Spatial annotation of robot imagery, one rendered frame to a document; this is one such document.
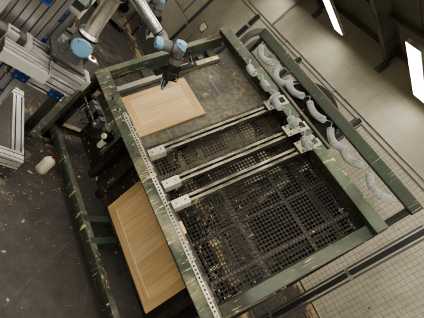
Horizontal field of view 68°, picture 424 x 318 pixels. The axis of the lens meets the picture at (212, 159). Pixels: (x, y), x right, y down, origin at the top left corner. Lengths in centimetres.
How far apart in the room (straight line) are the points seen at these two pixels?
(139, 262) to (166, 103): 127
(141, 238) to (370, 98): 598
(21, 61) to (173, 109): 112
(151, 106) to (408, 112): 553
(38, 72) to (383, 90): 657
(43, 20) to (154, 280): 185
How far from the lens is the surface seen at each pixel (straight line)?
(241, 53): 300
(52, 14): 230
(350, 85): 775
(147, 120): 258
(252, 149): 236
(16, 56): 208
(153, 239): 247
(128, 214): 265
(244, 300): 202
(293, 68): 323
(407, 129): 705
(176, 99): 270
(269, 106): 259
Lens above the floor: 190
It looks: 16 degrees down
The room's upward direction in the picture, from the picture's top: 52 degrees clockwise
